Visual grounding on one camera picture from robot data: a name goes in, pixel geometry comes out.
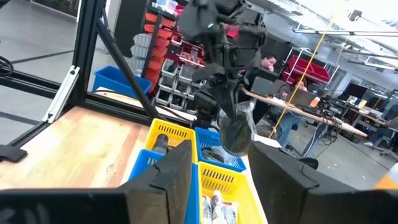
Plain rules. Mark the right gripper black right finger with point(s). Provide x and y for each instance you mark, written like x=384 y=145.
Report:
x=280 y=186

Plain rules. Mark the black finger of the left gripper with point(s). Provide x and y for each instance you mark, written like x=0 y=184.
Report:
x=231 y=99

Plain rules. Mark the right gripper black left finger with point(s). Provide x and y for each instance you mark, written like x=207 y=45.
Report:
x=164 y=193

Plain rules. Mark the black round sponge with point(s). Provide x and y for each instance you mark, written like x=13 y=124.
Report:
x=236 y=137
x=217 y=155

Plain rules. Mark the black travel tube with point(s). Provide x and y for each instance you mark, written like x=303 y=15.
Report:
x=161 y=143

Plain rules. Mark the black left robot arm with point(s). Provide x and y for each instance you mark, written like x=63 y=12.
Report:
x=199 y=18

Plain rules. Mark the grey laptop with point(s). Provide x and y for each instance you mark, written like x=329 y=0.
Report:
x=300 y=98
x=264 y=87

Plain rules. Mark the blue plastic slotted basket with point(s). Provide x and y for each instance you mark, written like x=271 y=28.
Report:
x=143 y=161
x=205 y=138

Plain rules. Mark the yellow plastic slotted basket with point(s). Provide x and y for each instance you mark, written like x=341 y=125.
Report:
x=180 y=132
x=230 y=180

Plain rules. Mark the long wooden desk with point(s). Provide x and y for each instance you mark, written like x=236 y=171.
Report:
x=311 y=115

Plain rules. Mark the parts shelf with red bins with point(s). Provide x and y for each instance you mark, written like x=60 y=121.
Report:
x=158 y=34

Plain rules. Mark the orange bottle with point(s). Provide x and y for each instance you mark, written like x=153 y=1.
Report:
x=315 y=102

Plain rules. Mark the rack with red bins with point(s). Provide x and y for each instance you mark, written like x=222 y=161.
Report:
x=311 y=70

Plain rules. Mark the blue storage bin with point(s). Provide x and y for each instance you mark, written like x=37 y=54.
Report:
x=118 y=79

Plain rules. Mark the silver aluminium bar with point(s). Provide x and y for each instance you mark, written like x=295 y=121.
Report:
x=60 y=96

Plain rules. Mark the black aluminium rig frame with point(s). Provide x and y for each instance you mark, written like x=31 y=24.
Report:
x=88 y=46

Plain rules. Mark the black frame clamp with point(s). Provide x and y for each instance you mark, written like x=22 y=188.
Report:
x=11 y=154

